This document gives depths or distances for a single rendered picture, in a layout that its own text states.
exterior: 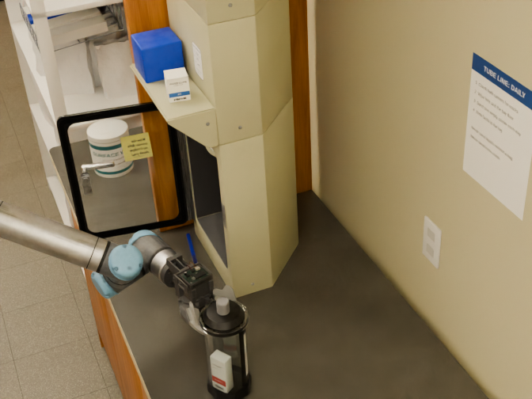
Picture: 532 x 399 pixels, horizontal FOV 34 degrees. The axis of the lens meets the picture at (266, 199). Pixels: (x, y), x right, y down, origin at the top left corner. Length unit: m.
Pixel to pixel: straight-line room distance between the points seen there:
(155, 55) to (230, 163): 0.31
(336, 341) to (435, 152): 0.53
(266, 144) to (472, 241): 0.53
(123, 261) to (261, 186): 0.42
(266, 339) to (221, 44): 0.74
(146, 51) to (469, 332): 1.00
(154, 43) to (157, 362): 0.77
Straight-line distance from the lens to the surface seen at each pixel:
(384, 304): 2.28
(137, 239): 2.11
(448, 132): 1.93
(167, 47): 2.10
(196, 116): 1.98
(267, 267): 2.29
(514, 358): 1.98
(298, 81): 2.49
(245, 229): 2.19
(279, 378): 2.10
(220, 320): 1.89
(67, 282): 3.98
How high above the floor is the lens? 2.46
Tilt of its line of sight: 35 degrees down
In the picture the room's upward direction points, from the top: 4 degrees counter-clockwise
